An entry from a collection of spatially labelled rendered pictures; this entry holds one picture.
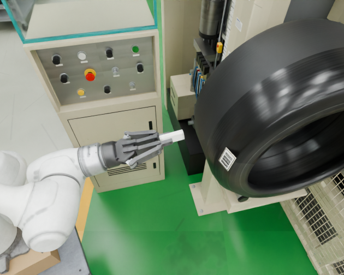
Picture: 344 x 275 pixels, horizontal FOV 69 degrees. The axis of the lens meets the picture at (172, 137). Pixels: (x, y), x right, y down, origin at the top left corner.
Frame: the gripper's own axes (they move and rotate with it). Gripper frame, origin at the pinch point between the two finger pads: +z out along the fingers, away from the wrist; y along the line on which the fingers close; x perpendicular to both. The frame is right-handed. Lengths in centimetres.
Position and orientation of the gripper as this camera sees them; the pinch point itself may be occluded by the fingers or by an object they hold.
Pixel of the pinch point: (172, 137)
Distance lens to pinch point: 72.2
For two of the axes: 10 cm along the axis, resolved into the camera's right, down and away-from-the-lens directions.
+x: 1.5, 6.0, 7.9
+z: 9.6, -2.7, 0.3
